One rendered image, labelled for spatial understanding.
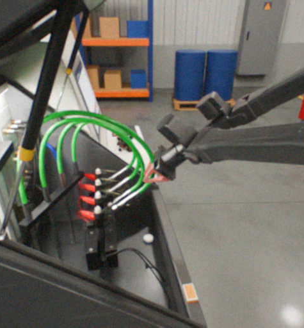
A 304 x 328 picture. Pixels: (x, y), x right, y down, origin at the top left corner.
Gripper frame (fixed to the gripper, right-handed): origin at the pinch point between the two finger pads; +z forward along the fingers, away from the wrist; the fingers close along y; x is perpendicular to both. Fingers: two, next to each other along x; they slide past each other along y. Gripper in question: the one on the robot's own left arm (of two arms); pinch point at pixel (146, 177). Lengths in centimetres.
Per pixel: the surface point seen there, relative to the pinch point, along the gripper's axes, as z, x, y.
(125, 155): 36, 11, -52
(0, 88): 15, -46, -14
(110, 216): 27.0, 5.9, -2.9
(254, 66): 6, 283, -608
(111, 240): 23.4, 6.1, 8.7
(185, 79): 94, 132, -443
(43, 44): 5, -45, -33
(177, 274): 9.0, 22.9, 18.4
